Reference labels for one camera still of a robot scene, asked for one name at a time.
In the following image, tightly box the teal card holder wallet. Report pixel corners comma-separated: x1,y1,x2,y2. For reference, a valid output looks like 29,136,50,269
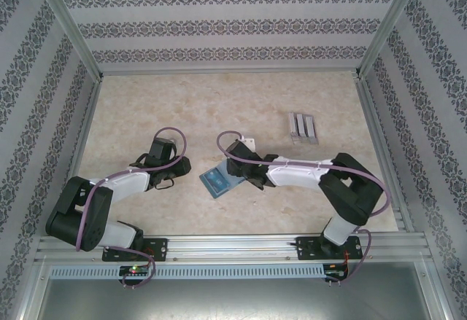
198,160,244,200

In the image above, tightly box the clear acrylic card stand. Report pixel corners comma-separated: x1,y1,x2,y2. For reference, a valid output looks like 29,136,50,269
287,111,319,147

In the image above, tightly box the small circuit board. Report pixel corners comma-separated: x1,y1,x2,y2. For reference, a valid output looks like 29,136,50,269
119,265,151,276
324,263,350,277

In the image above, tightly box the grey metal panel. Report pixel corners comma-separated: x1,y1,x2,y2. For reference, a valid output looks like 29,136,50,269
32,278,444,320

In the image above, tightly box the purple cable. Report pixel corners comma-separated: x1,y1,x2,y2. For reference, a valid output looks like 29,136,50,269
76,126,189,288
216,130,391,288

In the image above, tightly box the long aluminium mounting rail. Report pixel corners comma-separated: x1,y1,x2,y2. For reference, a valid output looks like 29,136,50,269
34,235,432,262

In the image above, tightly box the aluminium frame bar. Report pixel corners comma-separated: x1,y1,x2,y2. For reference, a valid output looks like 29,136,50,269
49,77,105,237
355,76,417,233

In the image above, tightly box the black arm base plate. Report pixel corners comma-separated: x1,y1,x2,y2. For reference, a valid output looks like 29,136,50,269
101,238,169,262
296,235,364,262

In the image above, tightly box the slotted grey cable duct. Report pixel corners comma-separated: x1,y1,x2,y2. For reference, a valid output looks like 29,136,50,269
49,264,326,279

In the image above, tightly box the aluminium frame post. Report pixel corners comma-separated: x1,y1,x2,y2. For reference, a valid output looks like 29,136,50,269
27,0,105,80
354,0,428,80

